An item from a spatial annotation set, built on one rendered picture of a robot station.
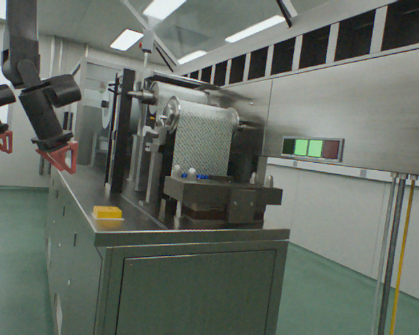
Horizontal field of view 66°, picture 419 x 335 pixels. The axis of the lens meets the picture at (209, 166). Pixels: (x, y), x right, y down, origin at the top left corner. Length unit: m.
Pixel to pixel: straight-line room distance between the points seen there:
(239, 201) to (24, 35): 0.73
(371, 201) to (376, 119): 2.81
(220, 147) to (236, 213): 0.30
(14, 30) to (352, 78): 0.85
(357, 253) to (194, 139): 2.93
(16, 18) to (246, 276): 0.93
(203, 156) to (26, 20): 0.71
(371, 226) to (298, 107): 2.71
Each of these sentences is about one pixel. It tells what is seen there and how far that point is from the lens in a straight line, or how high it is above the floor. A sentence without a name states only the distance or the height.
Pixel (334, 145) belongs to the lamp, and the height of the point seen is 1.20.
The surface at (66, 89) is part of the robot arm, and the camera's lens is 0.84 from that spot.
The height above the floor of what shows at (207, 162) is 1.09.
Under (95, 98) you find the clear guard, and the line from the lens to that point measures 2.15.
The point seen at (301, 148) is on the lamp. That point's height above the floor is 1.18.
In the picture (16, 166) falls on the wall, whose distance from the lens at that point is 6.68.
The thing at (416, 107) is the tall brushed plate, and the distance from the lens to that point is 0.91.
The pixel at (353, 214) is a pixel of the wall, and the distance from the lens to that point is 3.85.
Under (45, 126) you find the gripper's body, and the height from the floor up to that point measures 1.14.
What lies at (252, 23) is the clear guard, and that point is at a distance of 1.50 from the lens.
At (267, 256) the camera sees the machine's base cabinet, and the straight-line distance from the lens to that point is 1.15.
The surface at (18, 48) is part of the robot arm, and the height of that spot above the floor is 1.30.
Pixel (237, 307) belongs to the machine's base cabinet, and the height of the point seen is 0.64.
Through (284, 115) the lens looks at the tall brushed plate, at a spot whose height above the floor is 1.30.
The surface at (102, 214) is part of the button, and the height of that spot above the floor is 0.91.
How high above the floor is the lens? 1.14
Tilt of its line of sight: 3 degrees down
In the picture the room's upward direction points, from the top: 7 degrees clockwise
